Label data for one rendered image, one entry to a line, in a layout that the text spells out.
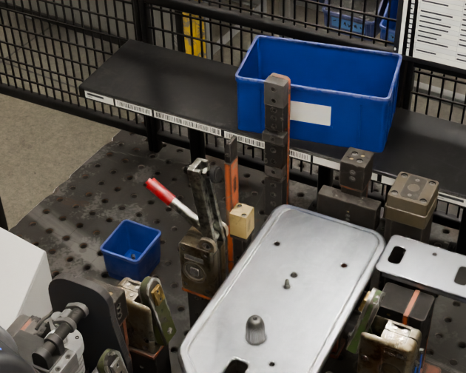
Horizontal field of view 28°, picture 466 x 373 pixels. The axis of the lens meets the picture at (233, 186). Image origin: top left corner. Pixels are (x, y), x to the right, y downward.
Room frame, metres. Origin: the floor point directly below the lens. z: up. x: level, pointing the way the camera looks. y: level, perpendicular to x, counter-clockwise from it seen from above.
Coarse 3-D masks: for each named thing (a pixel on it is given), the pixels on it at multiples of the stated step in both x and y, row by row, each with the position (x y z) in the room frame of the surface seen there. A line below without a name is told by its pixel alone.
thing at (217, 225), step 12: (192, 168) 1.17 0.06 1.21; (204, 168) 1.17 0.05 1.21; (216, 168) 1.16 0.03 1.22; (192, 180) 1.16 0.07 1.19; (204, 180) 1.18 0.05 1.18; (216, 180) 1.15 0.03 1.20; (192, 192) 1.17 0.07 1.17; (204, 192) 1.16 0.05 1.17; (204, 204) 1.16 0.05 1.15; (216, 204) 1.18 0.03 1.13; (204, 216) 1.16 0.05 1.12; (216, 216) 1.18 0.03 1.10; (204, 228) 1.16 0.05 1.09; (216, 228) 1.18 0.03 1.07
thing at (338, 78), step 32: (256, 64) 1.65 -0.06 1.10; (288, 64) 1.65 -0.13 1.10; (320, 64) 1.62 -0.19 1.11; (352, 64) 1.60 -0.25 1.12; (384, 64) 1.58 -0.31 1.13; (256, 96) 1.50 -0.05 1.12; (320, 96) 1.46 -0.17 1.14; (352, 96) 1.44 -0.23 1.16; (384, 96) 1.58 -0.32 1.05; (256, 128) 1.50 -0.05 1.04; (320, 128) 1.46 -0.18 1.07; (352, 128) 1.44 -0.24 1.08; (384, 128) 1.43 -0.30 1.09
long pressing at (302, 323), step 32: (288, 224) 1.26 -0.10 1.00; (320, 224) 1.26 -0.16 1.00; (352, 224) 1.26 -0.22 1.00; (256, 256) 1.18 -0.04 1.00; (288, 256) 1.18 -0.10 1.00; (320, 256) 1.17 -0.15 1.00; (352, 256) 1.17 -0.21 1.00; (224, 288) 1.10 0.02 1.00; (256, 288) 1.10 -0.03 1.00; (320, 288) 1.10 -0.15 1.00; (352, 288) 1.09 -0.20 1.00; (224, 320) 1.03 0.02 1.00; (288, 320) 1.03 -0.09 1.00; (320, 320) 1.02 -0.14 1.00; (192, 352) 0.97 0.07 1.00; (224, 352) 0.96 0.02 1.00; (256, 352) 0.96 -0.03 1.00; (288, 352) 0.96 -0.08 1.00; (320, 352) 0.96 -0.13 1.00
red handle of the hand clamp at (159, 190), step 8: (152, 184) 1.22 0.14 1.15; (160, 184) 1.22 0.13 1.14; (152, 192) 1.21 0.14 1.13; (160, 192) 1.21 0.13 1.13; (168, 192) 1.21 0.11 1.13; (168, 200) 1.20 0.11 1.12; (176, 200) 1.21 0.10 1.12; (176, 208) 1.19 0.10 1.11; (184, 208) 1.20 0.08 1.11; (184, 216) 1.19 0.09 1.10; (192, 216) 1.19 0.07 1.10; (192, 224) 1.18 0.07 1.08; (216, 232) 1.17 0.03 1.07; (216, 240) 1.16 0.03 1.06
